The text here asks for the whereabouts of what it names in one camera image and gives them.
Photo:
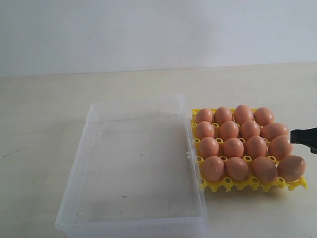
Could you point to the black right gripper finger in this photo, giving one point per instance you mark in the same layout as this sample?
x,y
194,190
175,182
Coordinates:
x,y
306,137

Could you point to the brown egg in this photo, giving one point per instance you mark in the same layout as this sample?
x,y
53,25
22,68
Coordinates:
x,y
273,130
205,129
233,147
242,114
280,147
255,146
222,115
208,147
291,168
213,168
237,169
249,128
264,169
264,116
228,129
204,114

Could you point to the yellow plastic egg tray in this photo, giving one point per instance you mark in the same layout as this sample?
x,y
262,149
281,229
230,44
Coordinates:
x,y
252,181

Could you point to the clear plastic container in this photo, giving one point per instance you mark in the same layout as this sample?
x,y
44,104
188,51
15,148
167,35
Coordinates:
x,y
135,174

